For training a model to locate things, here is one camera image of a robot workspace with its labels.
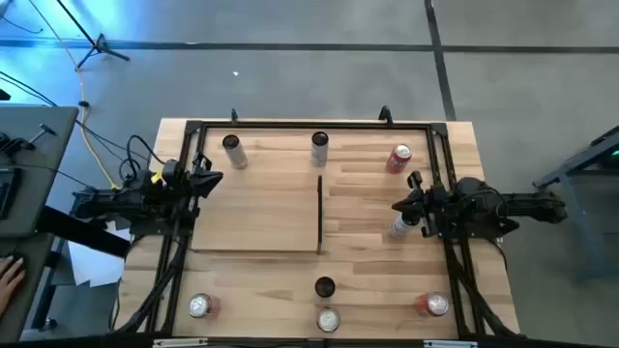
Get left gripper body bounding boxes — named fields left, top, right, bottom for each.
left=181, top=155, right=202, bottom=197

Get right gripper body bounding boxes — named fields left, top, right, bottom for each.
left=420, top=186, right=444, bottom=238

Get orange Fanta can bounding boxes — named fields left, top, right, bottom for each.
left=385, top=143, right=414, bottom=175

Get white Celsius Arctic can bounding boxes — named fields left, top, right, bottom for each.
left=388, top=212, right=422, bottom=241
left=310, top=130, right=331, bottom=168

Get tall beige beverage can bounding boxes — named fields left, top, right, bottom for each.
left=221, top=133, right=250, bottom=171

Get red soda can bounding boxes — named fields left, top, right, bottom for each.
left=188, top=292, right=222, bottom=320
left=414, top=291, right=450, bottom=318

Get tall white floral can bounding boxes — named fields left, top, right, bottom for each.
left=313, top=275, right=337, bottom=299

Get light wooden shelf board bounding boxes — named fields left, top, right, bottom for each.
left=192, top=169, right=324, bottom=253

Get black desk crossbar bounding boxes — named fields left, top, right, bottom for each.
left=36, top=205, right=132, bottom=260

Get white paper sheets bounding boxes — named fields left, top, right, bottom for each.
left=67, top=219, right=132, bottom=289

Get black tripod stand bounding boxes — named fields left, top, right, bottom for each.
left=53, top=0, right=132, bottom=72

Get black desk clamp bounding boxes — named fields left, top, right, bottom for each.
left=0, top=123, right=58, bottom=154

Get dark grey desk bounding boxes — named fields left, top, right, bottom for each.
left=0, top=231, right=55, bottom=343

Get black keyboard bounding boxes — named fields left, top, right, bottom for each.
left=0, top=166, right=23, bottom=221

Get person's hand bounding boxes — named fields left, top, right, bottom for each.
left=0, top=254, right=26, bottom=318

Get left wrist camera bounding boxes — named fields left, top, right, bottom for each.
left=162, top=159, right=184, bottom=188

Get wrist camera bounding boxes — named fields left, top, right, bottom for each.
left=162, top=159, right=184, bottom=188
left=454, top=176, right=485, bottom=199

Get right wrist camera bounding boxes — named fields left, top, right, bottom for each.
left=454, top=176, right=485, bottom=199

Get black looped cable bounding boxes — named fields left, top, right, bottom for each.
left=118, top=133, right=166, bottom=188

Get black aluminium table frame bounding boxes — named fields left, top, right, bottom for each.
left=113, top=118, right=523, bottom=342

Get silver edge bracket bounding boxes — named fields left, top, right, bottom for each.
left=153, top=337, right=209, bottom=348
left=423, top=339, right=478, bottom=348

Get yellow floor cable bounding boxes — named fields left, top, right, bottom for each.
left=26, top=0, right=122, bottom=190

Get blue-grey table frame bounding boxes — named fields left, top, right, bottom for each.
left=531, top=124, right=619, bottom=281

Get black floor cable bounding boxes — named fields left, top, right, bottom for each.
left=0, top=70, right=149, bottom=163

